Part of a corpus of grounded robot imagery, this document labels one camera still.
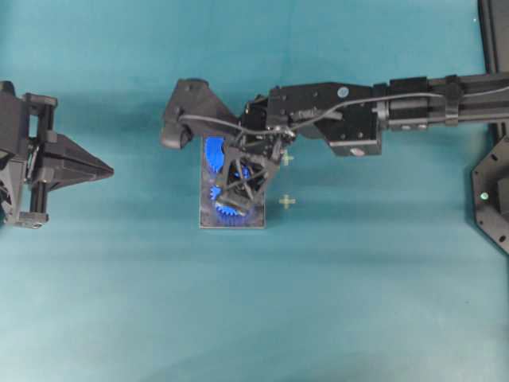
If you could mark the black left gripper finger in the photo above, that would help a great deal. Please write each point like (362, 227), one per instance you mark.
(71, 176)
(65, 148)

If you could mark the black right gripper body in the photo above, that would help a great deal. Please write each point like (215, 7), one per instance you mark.
(251, 143)

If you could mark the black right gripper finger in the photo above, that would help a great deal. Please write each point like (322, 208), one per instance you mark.
(228, 179)
(257, 173)

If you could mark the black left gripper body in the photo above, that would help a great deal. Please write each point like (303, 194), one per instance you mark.
(26, 125)

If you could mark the small blue plastic gear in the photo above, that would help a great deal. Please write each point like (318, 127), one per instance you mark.
(229, 211)

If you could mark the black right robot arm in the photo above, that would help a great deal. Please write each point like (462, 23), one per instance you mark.
(350, 119)

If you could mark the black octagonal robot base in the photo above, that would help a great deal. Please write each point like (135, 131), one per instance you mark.
(489, 180)

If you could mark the large blue plastic gear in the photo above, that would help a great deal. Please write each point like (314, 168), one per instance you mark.
(213, 152)

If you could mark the medium blue plastic gear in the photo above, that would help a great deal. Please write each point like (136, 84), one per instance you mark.
(215, 192)

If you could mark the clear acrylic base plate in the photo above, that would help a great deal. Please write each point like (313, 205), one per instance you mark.
(210, 218)

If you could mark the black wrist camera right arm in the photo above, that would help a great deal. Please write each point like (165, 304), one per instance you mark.
(194, 97)

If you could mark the black frame rail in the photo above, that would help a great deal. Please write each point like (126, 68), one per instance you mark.
(493, 17)

